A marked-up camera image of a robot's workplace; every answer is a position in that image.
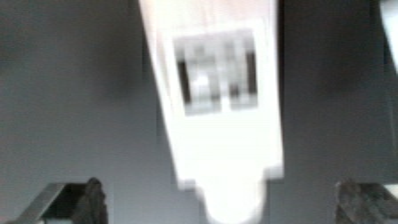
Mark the white table leg with tags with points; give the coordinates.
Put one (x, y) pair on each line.
(211, 39)

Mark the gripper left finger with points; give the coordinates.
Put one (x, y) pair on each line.
(68, 204)

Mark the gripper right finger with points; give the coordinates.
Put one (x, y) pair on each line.
(366, 203)

